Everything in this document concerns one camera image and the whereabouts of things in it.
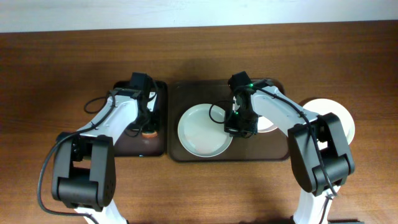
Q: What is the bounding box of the green and orange sponge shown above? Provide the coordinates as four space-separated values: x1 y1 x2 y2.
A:
141 131 158 138

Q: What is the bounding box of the white plate with red stain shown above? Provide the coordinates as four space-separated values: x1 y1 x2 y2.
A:
257 116 277 133

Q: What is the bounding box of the pale green plate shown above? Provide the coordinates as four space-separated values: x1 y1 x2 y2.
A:
177 103 233 157

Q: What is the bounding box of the cream plate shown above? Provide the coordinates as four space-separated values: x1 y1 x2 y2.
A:
302 98 355 144

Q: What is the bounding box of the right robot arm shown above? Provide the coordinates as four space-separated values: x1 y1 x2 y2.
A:
223 72 355 223

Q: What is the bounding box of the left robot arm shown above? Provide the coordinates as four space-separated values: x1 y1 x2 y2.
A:
52 72 159 223

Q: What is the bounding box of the small black tray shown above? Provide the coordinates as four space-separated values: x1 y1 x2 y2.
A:
114 81 168 157

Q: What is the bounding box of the large brown tray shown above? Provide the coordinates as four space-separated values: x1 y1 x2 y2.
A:
167 80 289 162

